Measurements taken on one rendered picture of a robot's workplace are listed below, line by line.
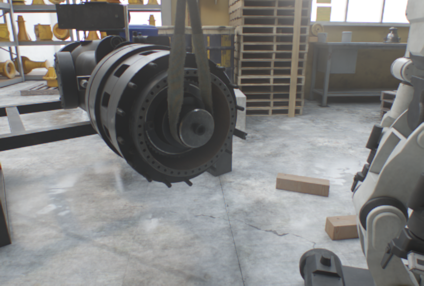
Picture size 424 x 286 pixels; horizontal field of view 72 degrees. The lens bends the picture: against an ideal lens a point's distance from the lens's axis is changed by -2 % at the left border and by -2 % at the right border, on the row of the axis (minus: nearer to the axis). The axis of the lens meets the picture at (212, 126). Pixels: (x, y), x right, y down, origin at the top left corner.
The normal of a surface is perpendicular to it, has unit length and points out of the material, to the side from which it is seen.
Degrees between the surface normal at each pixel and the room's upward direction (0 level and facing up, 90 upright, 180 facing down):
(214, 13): 90
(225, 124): 81
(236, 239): 0
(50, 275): 0
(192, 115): 90
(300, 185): 90
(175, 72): 93
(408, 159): 115
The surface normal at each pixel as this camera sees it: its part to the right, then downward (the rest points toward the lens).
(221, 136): -0.76, -0.31
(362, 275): 0.00, -0.96
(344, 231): 0.10, 0.29
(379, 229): -0.24, 0.28
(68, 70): 0.46, -0.20
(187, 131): 0.51, 0.25
